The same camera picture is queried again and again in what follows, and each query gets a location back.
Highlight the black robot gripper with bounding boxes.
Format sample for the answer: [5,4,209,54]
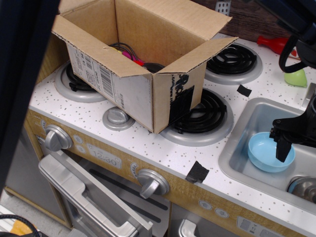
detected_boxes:
[270,93,316,162]

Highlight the light blue plastic bowl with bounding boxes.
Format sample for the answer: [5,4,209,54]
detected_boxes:
[247,132,296,173]

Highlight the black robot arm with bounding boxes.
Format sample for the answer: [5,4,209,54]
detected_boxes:
[0,0,236,183]

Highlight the grey metal sink basin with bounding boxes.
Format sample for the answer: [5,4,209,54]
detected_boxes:
[219,98,316,206]

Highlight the silver pot in sink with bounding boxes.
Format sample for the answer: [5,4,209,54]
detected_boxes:
[287,176,316,203]

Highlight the grey faucet base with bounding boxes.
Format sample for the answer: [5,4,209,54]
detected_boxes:
[302,82,316,109]

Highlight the black tape piece rear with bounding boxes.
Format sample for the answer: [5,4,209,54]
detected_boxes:
[237,85,252,97]

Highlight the black tape piece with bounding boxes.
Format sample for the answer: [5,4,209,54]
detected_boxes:
[237,85,252,97]
[185,161,209,184]

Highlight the green toy pear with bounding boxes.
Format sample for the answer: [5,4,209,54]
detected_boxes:
[284,69,307,87]

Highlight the front right black burner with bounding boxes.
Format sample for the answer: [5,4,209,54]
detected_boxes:
[160,89,234,147]

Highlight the black burner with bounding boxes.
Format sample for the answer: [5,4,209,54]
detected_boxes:
[205,43,263,85]
[55,61,107,103]
[160,89,234,147]

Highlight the black tape piece front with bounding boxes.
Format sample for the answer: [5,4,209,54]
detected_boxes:
[185,161,209,184]

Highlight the rear right black burner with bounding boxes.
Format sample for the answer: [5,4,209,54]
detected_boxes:
[205,43,263,85]

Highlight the red toy ketchup bottle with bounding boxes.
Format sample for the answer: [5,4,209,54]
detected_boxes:
[256,36,301,60]

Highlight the right grey oven knob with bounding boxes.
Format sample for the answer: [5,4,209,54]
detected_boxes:
[137,168,170,199]

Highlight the grey oven knob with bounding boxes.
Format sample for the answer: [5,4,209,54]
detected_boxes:
[137,168,170,199]
[45,124,73,152]

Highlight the grey metal grater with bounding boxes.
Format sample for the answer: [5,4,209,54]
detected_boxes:
[215,0,232,16]

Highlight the open brown cardboard box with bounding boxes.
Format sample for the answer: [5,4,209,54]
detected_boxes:
[52,0,235,133]

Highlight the grey digital clock panel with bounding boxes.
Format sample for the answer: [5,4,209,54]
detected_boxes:
[86,143,122,169]

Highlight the small grey round stove cap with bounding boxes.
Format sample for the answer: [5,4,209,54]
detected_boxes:
[102,107,135,131]

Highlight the grey oven door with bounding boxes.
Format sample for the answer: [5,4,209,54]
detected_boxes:
[38,150,171,237]

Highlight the rear left black burner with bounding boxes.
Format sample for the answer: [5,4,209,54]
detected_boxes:
[55,61,107,103]

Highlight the left grey oven knob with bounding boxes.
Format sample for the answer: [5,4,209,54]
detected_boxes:
[45,124,73,152]

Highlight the orange object on floor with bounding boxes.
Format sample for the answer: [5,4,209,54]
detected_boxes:
[9,220,36,236]

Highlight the grey cabinet door handle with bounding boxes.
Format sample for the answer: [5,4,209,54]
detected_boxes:
[177,219,197,237]

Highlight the colourful cables in box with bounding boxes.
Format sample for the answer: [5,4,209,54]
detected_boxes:
[108,42,165,73]

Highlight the black cable on floor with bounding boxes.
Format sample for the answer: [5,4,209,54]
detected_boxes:
[0,214,42,237]

